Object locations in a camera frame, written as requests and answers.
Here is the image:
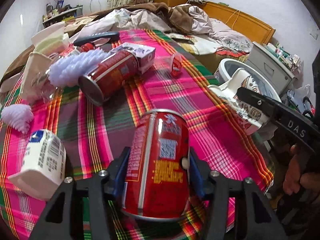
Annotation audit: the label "red drink can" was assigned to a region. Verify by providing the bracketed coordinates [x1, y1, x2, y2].
[121, 109, 189, 222]
[78, 50, 138, 106]

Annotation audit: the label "red jelly cup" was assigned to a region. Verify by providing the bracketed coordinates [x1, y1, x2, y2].
[170, 53, 182, 77]

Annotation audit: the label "purple milk carton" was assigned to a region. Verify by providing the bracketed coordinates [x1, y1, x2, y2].
[110, 42, 156, 74]

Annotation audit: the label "white trash bin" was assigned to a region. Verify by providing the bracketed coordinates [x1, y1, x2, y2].
[214, 59, 281, 102]

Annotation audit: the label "right hand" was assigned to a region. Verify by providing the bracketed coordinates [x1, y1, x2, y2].
[283, 144, 319, 204]

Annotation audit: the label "white blue milk carton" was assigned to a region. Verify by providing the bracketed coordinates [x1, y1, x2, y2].
[8, 129, 66, 201]

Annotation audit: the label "grey drawer cabinet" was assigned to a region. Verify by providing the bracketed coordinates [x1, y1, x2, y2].
[245, 42, 296, 95]

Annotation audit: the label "items on cabinet top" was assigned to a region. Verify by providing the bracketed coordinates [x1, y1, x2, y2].
[264, 43, 304, 70]

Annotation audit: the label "pink plaid blanket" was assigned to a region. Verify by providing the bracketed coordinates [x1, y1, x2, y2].
[1, 29, 274, 239]

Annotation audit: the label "wooden bed headboard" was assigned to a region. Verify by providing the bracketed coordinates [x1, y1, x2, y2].
[199, 2, 276, 44]

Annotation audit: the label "floral bed sheet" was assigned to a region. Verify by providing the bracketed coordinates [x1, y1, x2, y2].
[166, 33, 248, 74]

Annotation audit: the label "clear plastic bottle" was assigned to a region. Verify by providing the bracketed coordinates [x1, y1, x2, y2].
[31, 42, 95, 101]

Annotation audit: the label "brown blanket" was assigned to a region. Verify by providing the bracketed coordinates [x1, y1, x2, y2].
[1, 2, 193, 83]

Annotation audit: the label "tissue pack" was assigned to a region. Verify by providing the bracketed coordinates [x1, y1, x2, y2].
[31, 21, 70, 56]

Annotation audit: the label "dark blue glasses case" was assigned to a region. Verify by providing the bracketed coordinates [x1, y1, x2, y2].
[73, 31, 120, 46]

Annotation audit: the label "pale pink duvet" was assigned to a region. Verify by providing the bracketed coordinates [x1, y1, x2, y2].
[65, 3, 253, 53]

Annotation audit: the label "white shelf with items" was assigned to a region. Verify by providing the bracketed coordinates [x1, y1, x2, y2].
[42, 5, 83, 28]

